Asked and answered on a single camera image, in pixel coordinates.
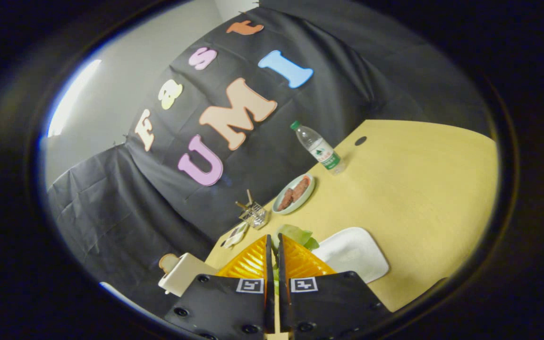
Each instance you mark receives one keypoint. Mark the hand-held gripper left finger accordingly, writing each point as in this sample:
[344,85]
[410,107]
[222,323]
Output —
[266,264]

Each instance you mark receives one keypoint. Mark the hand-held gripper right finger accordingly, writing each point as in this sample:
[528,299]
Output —
[285,264]

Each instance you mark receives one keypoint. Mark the green lettuce leaf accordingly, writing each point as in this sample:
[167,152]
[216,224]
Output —
[298,234]

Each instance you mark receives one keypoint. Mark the clear glass utensil holder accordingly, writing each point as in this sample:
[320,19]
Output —
[254,215]

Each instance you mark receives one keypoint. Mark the brown meat patty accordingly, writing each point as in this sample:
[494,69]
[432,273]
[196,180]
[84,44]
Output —
[301,188]
[285,199]

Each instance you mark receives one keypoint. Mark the white rectangular plate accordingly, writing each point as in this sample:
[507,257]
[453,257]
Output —
[354,252]

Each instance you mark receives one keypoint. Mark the pale green oval plate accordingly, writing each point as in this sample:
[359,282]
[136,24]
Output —
[295,193]

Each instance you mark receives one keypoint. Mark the white toaster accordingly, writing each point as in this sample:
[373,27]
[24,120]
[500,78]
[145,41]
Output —
[184,275]

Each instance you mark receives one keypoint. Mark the toast slice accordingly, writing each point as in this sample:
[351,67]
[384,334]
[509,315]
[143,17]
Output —
[168,262]

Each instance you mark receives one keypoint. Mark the black backdrop cloth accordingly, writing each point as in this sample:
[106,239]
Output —
[272,156]

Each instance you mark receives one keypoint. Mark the clear plastic water bottle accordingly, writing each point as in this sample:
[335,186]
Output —
[321,150]

